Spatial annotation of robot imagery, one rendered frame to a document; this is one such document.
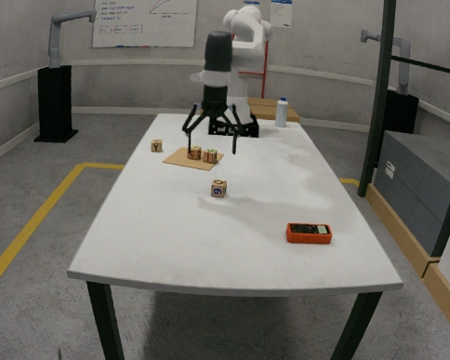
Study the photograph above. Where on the white bottle with blue cap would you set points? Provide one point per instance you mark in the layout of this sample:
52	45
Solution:
281	113

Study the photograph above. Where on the orange digital multimeter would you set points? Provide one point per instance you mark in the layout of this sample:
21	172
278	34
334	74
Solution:
308	233

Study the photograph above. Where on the wooden letter block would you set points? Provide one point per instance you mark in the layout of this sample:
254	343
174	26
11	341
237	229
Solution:
195	152
218	188
210	156

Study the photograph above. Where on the tan square mat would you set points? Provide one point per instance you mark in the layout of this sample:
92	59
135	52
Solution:
179	158

